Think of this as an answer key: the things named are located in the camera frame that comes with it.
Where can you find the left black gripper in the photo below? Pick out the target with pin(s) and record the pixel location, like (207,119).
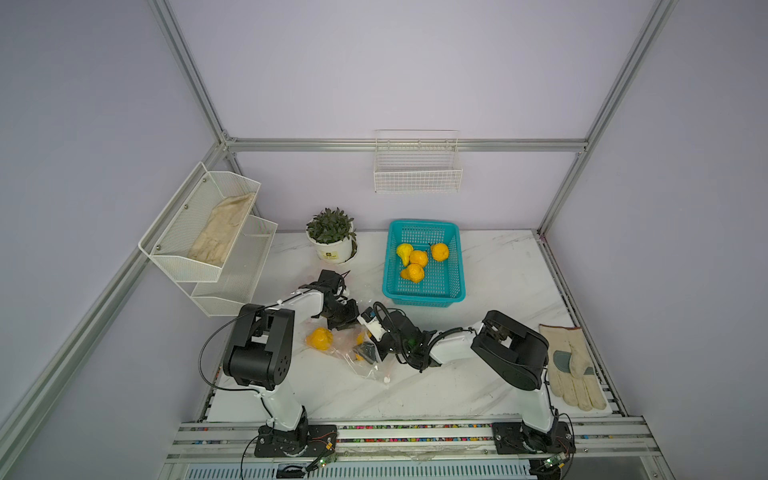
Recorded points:
(350,320)

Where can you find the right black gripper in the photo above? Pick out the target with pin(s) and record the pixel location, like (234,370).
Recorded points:
(381,354)

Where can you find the clear zip-top bag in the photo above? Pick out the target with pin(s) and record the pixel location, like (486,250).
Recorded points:
(374,365)

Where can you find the yellow pear bag top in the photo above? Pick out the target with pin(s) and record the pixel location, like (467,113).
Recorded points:
(414,273)

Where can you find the bright yellow pear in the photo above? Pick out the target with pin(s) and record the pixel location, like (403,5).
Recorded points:
(403,252)

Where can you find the orange yellow pear bag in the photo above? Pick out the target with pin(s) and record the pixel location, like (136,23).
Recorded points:
(440,252)

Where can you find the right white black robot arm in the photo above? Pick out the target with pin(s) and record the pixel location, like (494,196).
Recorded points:
(515,352)

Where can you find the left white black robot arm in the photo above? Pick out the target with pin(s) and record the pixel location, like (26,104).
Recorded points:
(258,353)

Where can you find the yellow pear right bag bottom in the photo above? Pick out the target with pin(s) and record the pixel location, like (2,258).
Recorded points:
(320,339)

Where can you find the teal plastic basket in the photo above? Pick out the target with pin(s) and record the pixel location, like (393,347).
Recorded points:
(444,283)

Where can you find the potted green plant white pot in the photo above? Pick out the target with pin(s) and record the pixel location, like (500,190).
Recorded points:
(332,233)

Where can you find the white mesh lower shelf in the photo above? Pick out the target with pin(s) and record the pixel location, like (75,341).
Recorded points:
(241,271)

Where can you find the white mesh shelf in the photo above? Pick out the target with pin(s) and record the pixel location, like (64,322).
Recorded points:
(241,271)
(169,242)

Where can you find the beige cloth in shelf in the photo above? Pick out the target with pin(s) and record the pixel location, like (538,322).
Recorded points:
(217,238)

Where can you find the white mesh upper shelf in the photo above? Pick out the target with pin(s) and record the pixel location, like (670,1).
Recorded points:
(169,242)

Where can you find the beige work glove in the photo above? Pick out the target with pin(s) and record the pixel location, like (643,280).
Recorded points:
(572,372)

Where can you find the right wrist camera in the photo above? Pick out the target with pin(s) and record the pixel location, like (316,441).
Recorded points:
(370,321)

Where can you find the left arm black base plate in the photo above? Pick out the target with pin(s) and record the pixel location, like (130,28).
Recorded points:
(306,441)

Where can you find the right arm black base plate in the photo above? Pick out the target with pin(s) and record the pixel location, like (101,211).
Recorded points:
(518,438)

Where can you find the white wire wall basket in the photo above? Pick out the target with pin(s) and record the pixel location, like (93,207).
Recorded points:
(416,161)

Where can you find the aluminium rail with coloured beads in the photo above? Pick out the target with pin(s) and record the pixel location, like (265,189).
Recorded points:
(613,436)

